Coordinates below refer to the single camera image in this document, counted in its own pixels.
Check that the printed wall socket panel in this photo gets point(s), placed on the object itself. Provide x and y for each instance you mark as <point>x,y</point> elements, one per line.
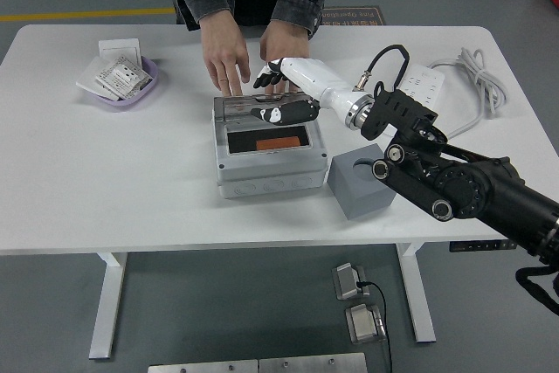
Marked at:
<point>120,76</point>

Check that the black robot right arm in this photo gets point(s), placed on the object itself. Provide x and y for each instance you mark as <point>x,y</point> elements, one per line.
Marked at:
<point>471,189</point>

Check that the transparent hinged box lid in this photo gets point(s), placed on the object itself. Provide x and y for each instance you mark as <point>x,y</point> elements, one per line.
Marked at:
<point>236,106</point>

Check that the grey plastic electrical box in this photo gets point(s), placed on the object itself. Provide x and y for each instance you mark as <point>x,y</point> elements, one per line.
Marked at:
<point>271,172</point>

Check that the white power strip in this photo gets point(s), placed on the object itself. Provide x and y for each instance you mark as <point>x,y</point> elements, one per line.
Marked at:
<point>430,80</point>

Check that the orange cylinder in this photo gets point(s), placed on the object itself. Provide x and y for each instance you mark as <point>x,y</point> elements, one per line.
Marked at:
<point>277,144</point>

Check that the brown floor sign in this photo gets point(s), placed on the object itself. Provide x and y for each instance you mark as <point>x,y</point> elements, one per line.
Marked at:
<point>354,16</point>

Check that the white wall switch plate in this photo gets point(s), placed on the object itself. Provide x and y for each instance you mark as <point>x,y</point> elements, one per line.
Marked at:
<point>118,46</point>

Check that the grey metal plate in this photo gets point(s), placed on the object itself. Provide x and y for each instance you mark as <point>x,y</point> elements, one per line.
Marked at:
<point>201,368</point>
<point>314,364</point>

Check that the plain white panel plate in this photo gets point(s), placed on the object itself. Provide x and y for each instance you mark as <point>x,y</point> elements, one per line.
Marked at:
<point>87,80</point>

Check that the black table control panel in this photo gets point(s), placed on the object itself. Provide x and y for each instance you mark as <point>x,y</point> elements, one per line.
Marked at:
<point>471,246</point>

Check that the purple plastic tray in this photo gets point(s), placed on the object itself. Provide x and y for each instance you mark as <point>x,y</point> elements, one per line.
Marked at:
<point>126,103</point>

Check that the silver foot pedal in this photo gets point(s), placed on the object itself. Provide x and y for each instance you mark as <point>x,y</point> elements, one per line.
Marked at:
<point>362,325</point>
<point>347,281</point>

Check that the white table leg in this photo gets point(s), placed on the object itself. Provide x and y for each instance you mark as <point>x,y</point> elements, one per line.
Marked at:
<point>417,303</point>
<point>107,303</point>

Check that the person's right hand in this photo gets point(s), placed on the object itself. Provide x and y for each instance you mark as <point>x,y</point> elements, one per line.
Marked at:
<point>225,54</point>

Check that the person's left hand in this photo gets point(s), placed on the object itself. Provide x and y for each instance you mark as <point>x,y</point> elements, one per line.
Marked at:
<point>286,43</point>

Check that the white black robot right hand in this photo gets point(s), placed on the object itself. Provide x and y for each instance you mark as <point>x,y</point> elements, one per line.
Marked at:
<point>314,76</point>

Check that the grey cube with round hole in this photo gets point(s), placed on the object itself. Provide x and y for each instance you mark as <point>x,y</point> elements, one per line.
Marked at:
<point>349,189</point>

